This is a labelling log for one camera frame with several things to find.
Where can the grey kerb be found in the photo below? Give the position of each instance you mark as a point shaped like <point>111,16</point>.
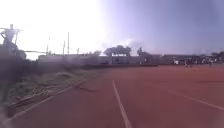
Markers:
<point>43,96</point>

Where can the group of people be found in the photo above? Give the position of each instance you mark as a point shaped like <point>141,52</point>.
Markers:
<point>195,61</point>

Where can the group of trees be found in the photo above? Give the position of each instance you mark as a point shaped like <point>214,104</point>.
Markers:
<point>117,50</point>

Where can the short poles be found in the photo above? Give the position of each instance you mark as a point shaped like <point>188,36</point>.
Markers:
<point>68,43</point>

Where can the low boundary wall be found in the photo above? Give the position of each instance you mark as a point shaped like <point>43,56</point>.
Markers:
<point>66,59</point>

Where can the low long building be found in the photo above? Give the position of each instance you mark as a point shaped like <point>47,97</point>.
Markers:
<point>166,59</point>

